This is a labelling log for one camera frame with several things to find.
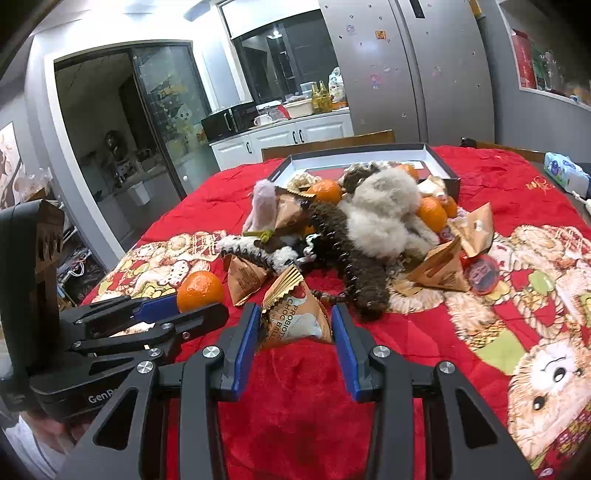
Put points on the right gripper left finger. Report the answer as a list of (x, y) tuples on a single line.
[(126, 440)]

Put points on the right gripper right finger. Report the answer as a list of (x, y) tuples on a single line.
[(464, 439)]

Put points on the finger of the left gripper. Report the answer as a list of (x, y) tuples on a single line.
[(100, 340), (124, 308)]

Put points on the brown triangular snack packet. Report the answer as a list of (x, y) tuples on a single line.
[(244, 278)]

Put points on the choc ball snack packet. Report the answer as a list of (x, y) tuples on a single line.
[(290, 313)]

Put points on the pink fluffy hair clip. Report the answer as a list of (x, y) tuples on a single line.
[(262, 217)]

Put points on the white black claw clip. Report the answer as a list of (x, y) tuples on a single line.
[(275, 254)]

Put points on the beige fluffy hair clip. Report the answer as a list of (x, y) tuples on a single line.
[(382, 220)]

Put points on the red printed tablecloth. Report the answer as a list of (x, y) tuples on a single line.
[(525, 346)]

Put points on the round red sweet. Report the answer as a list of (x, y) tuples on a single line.
[(483, 274)]

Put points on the brown snack packet right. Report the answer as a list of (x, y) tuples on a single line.
[(442, 268)]

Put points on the white kitchen cabinet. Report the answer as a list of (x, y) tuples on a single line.
[(246, 148)]

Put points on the wooden chair back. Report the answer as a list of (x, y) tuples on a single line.
[(374, 138)]

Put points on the wooden chair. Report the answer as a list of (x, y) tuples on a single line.
[(374, 138), (529, 155)]

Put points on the orange mandarin in pile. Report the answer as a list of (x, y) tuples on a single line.
[(326, 190)]

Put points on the black microwave oven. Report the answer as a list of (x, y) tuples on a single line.
[(229, 122)]

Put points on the orange mandarin right pile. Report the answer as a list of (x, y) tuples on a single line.
[(433, 214)]

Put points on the white mug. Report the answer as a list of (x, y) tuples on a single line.
[(263, 120)]

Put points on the glass sliding door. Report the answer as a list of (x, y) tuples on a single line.
[(175, 102)]

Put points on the yellow oil bottles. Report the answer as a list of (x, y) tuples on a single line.
[(321, 100)]

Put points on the black shallow gift box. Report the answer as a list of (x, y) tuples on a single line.
[(332, 163)]

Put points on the blue tissue pack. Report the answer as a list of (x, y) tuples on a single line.
[(570, 176)]

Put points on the silver double door fridge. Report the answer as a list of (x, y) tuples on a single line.
[(417, 68)]

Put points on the white wall shelf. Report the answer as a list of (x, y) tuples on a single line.
[(549, 59)]

